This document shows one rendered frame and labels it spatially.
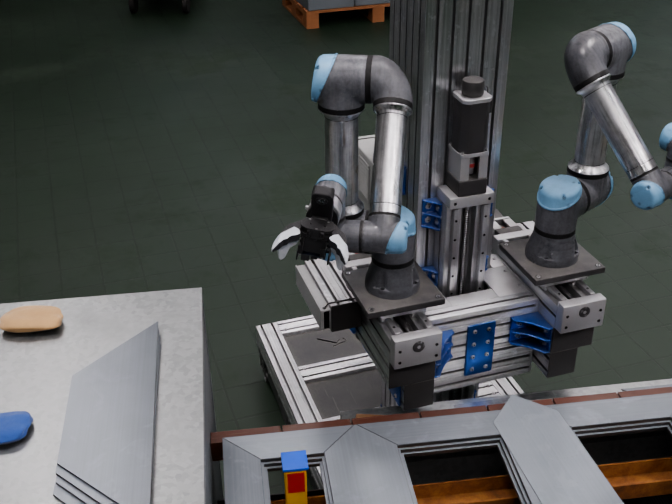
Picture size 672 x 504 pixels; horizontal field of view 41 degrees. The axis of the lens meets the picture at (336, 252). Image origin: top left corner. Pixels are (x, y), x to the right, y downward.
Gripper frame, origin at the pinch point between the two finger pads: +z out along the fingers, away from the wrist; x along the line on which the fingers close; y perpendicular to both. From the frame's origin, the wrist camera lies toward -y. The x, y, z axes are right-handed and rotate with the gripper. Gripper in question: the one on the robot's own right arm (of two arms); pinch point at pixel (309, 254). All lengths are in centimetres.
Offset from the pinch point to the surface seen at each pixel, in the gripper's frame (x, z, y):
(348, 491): -16, 3, 60
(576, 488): -68, -4, 52
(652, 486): -92, -21, 63
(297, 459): -3, -1, 57
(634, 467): -88, -28, 64
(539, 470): -60, -9, 54
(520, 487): -56, -4, 55
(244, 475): 8, 1, 63
